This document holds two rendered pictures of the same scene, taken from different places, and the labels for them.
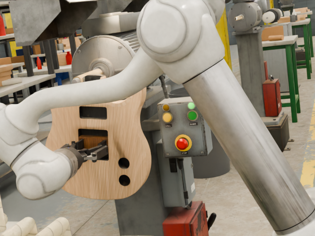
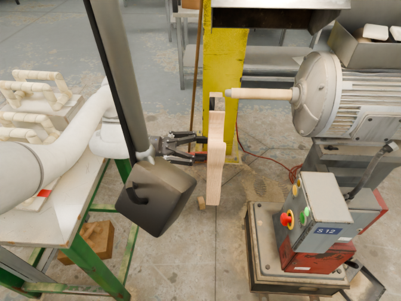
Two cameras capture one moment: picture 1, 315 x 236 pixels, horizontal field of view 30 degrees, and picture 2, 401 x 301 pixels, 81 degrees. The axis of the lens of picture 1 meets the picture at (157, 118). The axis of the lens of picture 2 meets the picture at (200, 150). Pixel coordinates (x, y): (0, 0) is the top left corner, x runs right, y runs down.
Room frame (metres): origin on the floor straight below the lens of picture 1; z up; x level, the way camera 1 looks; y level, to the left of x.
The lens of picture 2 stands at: (1.63, -0.35, 1.65)
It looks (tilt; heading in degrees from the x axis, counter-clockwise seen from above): 46 degrees down; 75
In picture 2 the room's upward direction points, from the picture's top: straight up
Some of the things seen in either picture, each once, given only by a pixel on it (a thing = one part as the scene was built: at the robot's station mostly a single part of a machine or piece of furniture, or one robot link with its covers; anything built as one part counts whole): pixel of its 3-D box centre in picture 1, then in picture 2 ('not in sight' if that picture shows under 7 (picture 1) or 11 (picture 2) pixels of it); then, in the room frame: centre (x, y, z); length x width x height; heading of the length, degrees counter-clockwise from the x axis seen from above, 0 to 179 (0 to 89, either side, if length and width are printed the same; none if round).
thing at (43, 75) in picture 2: not in sight; (37, 74); (1.24, 0.63, 1.20); 0.20 x 0.03 x 0.03; 158
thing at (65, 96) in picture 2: not in sight; (62, 98); (1.31, 0.56, 1.12); 0.11 x 0.03 x 0.03; 69
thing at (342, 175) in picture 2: (157, 120); (346, 175); (2.24, 0.00, 1.02); 0.13 x 0.04 x 0.04; 162
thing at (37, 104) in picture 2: not in sight; (51, 119); (1.22, 0.59, 1.02); 0.27 x 0.15 x 0.17; 159
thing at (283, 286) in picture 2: not in sight; (287, 246); (2.34, 0.10, 0.12); 0.61 x 0.51 x 0.25; 72
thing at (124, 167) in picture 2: not in sight; (132, 188); (1.44, 0.57, 0.45); 0.05 x 0.05 x 0.90; 72
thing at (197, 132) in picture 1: (183, 130); (328, 211); (2.12, -0.09, 0.99); 0.24 x 0.21 x 0.26; 162
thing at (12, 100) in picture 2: not in sight; (9, 95); (1.13, 0.59, 1.15); 0.03 x 0.03 x 0.09
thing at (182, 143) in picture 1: (183, 143); (287, 219); (1.99, -0.08, 0.98); 0.04 x 0.04 x 0.04; 72
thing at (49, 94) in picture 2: not in sight; (51, 98); (1.29, 0.53, 1.15); 0.03 x 0.03 x 0.09
